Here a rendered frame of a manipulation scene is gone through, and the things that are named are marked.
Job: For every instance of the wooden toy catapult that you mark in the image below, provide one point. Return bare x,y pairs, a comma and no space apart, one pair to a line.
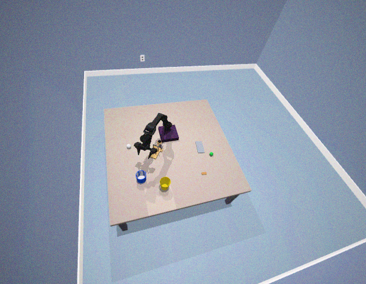
159,149

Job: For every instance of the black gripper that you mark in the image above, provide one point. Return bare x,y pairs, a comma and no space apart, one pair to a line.
152,150

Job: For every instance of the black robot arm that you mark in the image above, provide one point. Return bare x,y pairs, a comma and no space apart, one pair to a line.
151,128

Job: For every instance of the grey flat bar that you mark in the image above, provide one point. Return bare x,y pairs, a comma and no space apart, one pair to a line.
200,148

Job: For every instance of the blue cup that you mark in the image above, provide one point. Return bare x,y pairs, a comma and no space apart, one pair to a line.
141,176

